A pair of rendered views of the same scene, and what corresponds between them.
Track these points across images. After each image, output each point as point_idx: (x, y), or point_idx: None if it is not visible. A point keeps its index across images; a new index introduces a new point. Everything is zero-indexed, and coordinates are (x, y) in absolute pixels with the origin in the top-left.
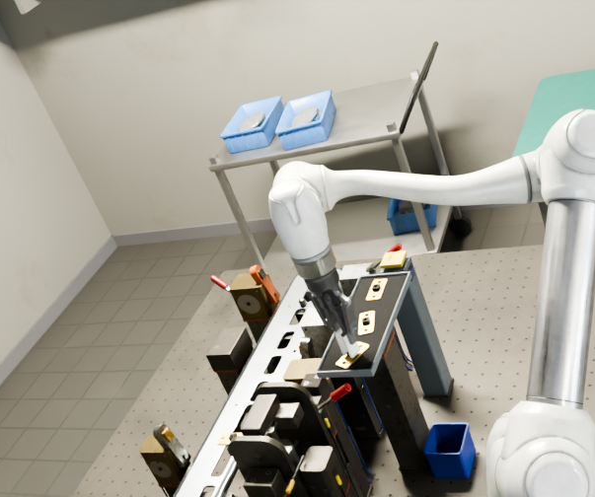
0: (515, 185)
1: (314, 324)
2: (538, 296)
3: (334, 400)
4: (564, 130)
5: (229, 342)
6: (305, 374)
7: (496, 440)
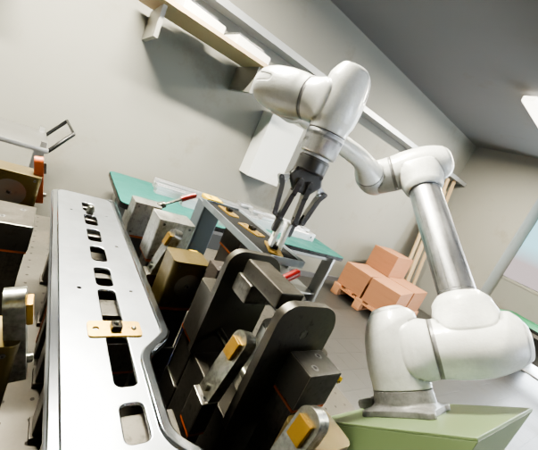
0: (380, 171)
1: (175, 221)
2: (438, 229)
3: None
4: (445, 149)
5: (22, 216)
6: (198, 262)
7: (403, 323)
